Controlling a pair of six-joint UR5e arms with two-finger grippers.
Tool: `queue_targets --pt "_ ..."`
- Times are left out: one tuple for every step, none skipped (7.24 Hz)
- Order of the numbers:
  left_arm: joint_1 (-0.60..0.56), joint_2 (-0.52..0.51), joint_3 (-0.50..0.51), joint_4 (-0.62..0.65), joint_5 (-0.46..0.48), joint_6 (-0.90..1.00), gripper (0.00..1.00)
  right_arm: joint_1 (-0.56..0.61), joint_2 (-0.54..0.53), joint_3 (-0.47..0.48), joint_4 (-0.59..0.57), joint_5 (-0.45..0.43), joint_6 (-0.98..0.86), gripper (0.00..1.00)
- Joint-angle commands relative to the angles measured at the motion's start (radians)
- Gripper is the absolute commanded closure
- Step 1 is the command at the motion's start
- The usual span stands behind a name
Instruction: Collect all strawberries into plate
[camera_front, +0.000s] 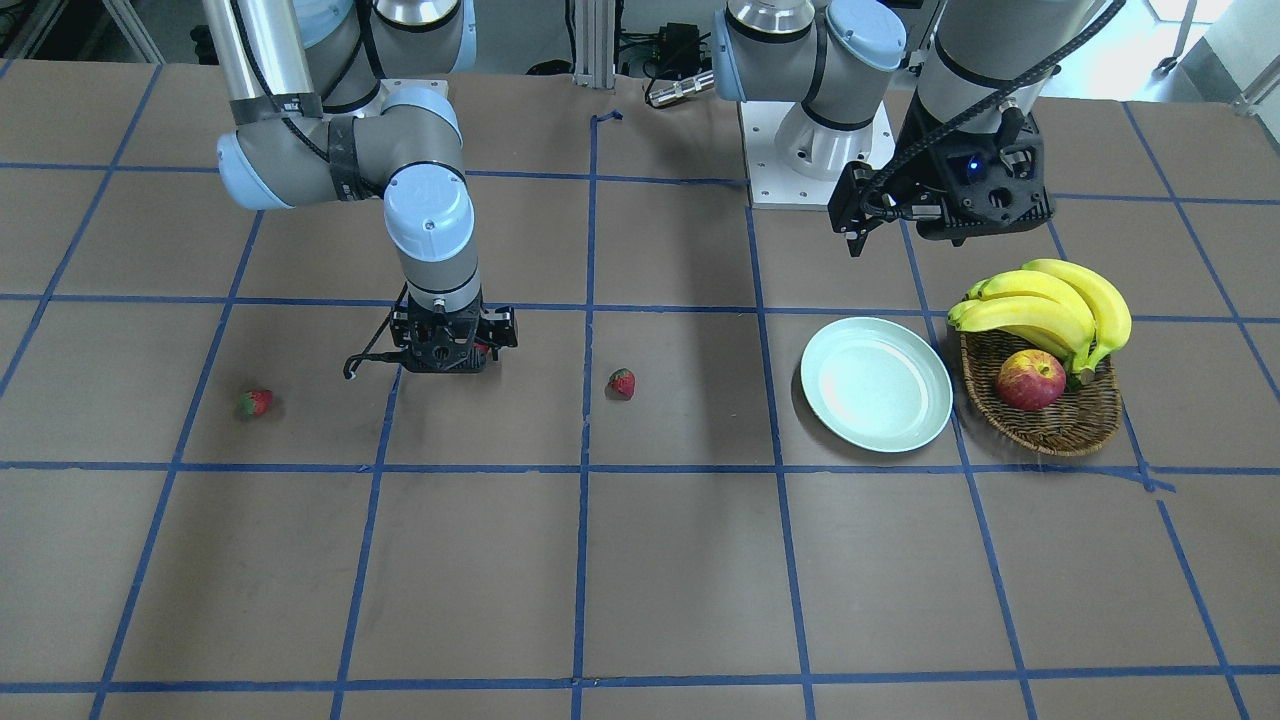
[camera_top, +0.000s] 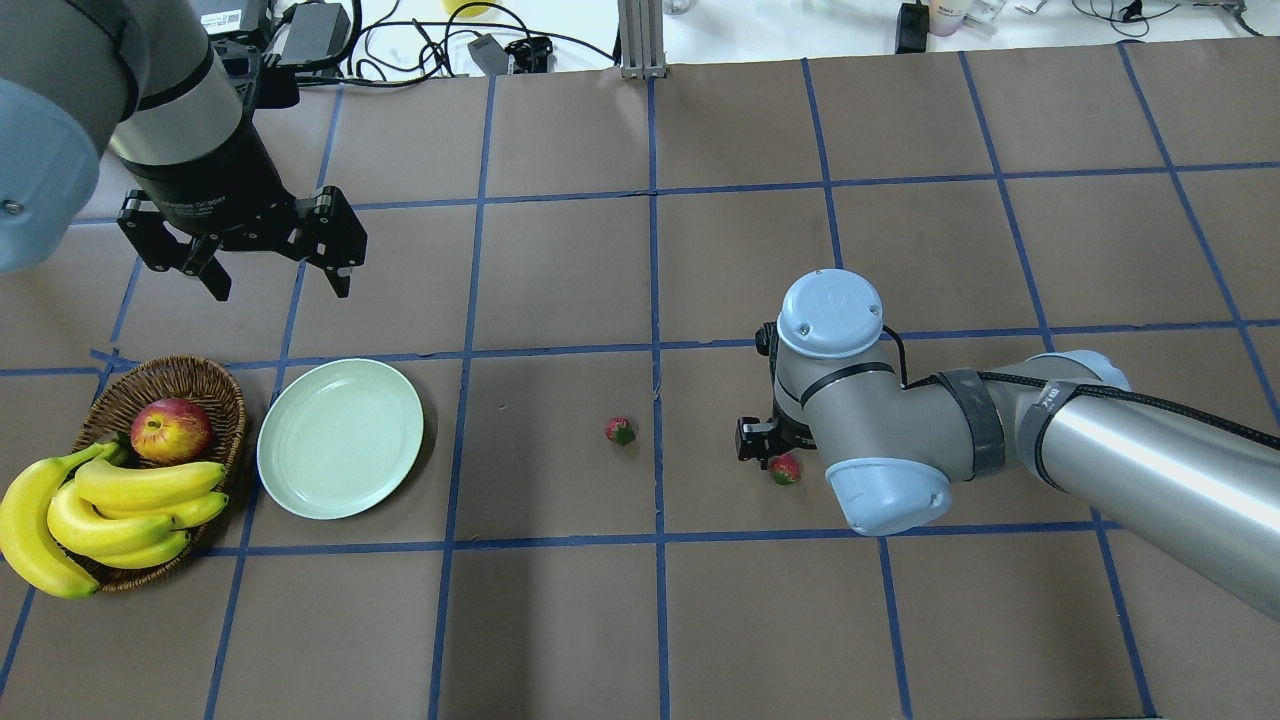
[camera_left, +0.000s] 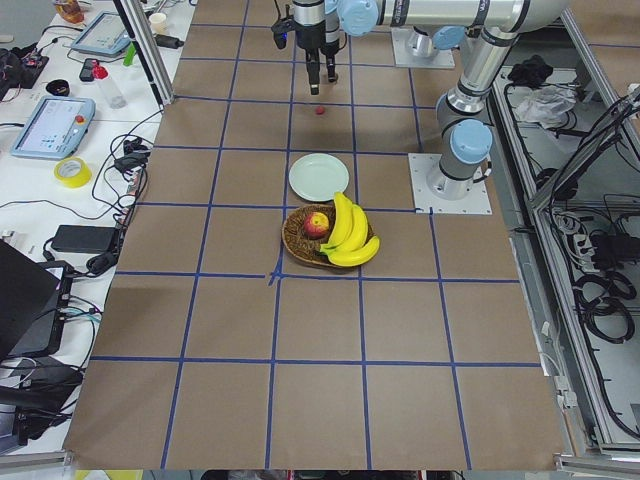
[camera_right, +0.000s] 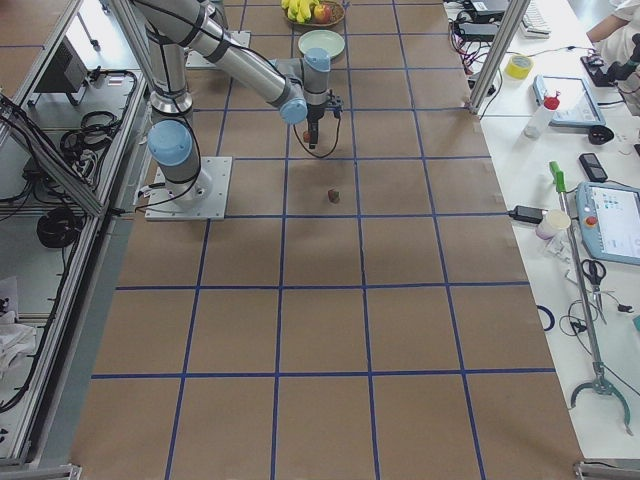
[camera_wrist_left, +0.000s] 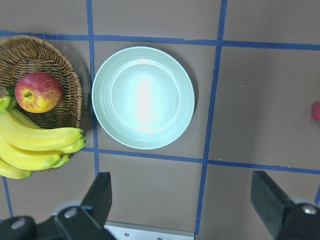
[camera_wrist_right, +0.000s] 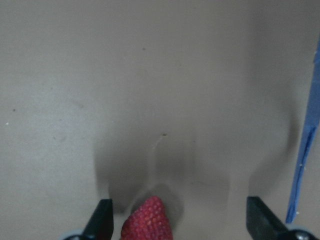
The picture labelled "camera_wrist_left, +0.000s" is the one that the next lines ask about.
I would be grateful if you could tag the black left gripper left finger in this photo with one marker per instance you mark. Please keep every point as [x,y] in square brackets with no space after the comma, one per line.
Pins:
[98,199]

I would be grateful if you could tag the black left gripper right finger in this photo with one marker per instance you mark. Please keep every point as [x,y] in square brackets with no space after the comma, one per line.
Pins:
[270,202]

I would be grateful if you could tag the pale green plate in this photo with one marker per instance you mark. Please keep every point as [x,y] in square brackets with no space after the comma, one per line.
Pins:
[143,98]

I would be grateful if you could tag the yellow banana bunch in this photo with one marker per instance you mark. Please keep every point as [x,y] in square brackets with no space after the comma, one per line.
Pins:
[25,147]

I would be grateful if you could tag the red yellow apple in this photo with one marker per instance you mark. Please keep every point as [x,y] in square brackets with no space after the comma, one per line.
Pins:
[38,92]

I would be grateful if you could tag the brown wicker basket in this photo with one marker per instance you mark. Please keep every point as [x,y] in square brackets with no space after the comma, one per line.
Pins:
[23,54]

